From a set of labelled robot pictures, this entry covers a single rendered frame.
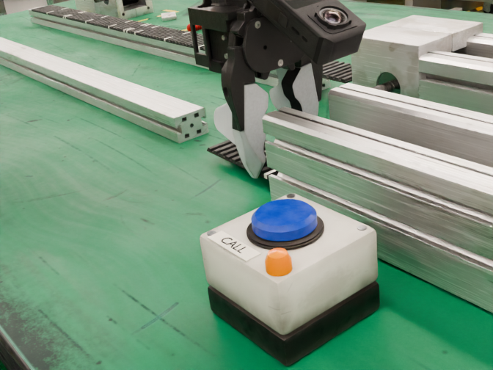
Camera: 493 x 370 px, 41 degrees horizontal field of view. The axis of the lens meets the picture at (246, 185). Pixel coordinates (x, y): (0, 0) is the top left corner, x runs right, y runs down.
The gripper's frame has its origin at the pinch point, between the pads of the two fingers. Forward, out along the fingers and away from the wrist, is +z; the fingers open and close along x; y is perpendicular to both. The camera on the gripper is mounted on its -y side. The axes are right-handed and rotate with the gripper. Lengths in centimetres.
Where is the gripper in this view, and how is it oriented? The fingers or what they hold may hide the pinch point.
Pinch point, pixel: (283, 157)
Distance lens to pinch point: 61.1
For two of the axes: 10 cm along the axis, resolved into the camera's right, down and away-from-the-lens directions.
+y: -6.0, -2.8, 7.5
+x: -7.9, 3.4, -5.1
